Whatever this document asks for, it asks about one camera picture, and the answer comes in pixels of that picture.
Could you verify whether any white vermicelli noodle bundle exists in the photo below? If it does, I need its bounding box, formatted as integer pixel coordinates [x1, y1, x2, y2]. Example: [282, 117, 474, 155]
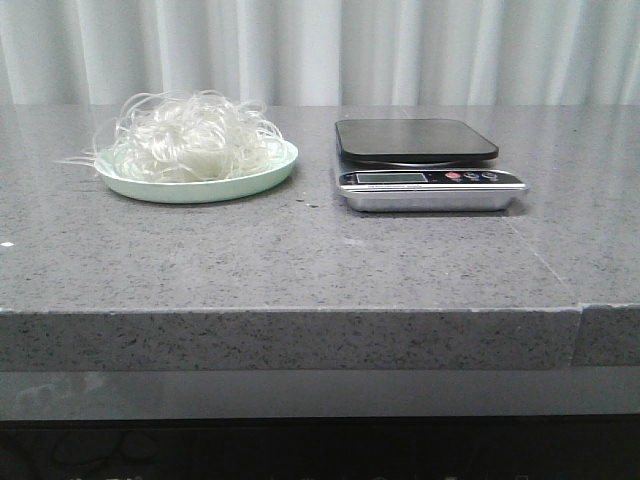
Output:
[61, 90, 287, 184]

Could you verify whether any black silver kitchen scale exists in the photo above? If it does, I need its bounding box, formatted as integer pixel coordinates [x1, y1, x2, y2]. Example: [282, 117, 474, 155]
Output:
[335, 119, 528, 212]

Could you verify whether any pale green round plate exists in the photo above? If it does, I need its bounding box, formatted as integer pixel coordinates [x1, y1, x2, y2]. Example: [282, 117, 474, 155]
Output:
[94, 141, 298, 204]

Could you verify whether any white pleated curtain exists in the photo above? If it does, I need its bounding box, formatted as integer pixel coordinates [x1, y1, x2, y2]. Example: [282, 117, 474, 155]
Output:
[1, 1, 639, 106]

